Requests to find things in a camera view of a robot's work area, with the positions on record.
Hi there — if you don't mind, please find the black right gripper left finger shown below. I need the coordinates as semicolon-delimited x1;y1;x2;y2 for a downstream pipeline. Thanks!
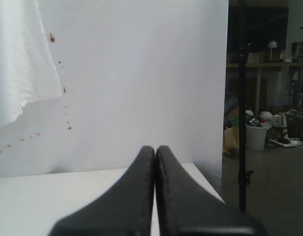
49;146;155;236

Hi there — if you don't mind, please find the wooden shelf with clutter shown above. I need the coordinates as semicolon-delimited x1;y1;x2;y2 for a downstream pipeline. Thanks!
226;44;303;69

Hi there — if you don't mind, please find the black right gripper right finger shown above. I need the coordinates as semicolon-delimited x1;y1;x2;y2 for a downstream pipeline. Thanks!
155;146;267;236

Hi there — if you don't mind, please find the white plastic bucket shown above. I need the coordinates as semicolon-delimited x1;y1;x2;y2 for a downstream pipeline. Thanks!
246;124;269;151

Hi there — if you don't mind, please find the black tripod stand pole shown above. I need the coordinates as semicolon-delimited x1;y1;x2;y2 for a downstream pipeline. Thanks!
238;0;254;213

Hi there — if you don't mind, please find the white paper backdrop sheet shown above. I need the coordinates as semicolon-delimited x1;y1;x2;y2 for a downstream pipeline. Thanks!
0;0;62;129

